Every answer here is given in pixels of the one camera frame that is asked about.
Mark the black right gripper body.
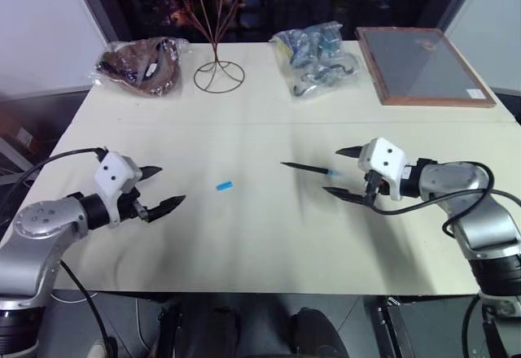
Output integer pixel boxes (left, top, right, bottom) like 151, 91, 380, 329
363, 169, 395, 207

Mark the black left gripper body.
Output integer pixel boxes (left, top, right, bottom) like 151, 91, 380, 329
118, 186, 150, 223

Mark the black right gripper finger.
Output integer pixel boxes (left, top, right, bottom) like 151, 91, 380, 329
335, 145, 364, 160
322, 186, 374, 207

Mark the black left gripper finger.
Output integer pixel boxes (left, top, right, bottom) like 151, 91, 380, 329
139, 165, 164, 183
143, 194, 187, 225

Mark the black pen with blue end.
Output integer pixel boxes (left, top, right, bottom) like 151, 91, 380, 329
279, 161, 344, 181

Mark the plastic bag of blue items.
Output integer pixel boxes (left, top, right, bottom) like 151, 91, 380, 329
268, 20, 363, 99

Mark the brown item in plastic bag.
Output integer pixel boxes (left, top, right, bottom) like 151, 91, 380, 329
88, 36, 192, 98

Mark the wooden framed glass panel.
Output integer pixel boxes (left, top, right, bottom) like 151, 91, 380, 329
354, 26, 498, 109

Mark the dark rounded shape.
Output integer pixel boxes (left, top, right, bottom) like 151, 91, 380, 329
289, 307, 348, 358

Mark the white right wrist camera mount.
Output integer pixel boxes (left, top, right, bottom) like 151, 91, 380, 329
357, 137, 409, 202

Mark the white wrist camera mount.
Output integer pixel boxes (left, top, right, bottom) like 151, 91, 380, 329
94, 151, 144, 226
357, 137, 409, 202

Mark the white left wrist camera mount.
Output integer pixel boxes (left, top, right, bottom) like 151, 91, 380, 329
94, 151, 144, 226

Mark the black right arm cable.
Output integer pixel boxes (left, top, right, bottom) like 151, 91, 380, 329
365, 161, 521, 239

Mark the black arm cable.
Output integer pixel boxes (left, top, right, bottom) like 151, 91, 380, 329
0, 146, 110, 233
365, 161, 521, 239

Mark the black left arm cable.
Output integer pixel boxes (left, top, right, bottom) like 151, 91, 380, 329
0, 146, 110, 233

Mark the black hanging cable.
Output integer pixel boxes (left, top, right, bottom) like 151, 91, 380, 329
59, 259, 116, 358

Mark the copper wire stand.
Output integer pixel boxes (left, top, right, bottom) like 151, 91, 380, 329
170, 0, 246, 94

